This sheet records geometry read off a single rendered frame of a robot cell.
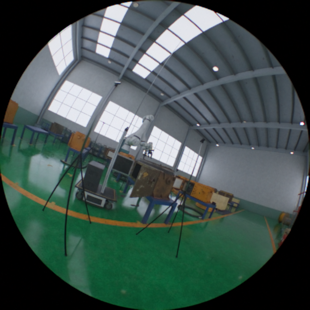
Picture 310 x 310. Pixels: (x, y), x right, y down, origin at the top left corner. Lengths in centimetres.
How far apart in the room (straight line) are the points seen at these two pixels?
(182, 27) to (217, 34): 202
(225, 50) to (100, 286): 940
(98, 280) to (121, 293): 26
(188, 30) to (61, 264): 921
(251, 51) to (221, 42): 188
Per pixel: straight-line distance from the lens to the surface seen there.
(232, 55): 849
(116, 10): 963
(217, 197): 784
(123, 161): 362
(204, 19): 782
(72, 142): 514
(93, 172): 229
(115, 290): 140
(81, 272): 143
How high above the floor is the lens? 129
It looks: 6 degrees up
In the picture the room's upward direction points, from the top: 22 degrees clockwise
